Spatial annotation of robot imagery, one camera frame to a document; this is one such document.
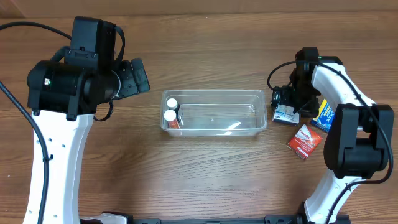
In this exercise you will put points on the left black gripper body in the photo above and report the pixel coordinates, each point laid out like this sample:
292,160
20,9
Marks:
137,79

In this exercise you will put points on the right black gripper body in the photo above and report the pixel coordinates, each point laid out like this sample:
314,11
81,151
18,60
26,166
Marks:
286,97

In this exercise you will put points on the white blue medicine box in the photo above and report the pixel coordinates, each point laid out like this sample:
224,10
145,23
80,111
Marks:
285,114

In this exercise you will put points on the black bottle white cap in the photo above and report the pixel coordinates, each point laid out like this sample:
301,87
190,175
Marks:
172,104

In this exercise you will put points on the orange tube white cap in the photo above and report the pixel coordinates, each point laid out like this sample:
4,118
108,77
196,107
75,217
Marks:
171,118

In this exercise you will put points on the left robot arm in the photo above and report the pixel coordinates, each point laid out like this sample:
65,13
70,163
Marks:
63,99

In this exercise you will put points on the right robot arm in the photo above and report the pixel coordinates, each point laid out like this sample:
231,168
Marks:
357,149

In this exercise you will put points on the clear plastic container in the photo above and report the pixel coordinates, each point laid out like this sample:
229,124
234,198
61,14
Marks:
216,112

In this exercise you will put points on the blue yellow medicine box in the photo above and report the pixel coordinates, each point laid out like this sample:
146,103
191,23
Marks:
324,118

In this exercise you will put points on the red Panadol box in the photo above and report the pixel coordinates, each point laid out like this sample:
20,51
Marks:
304,142

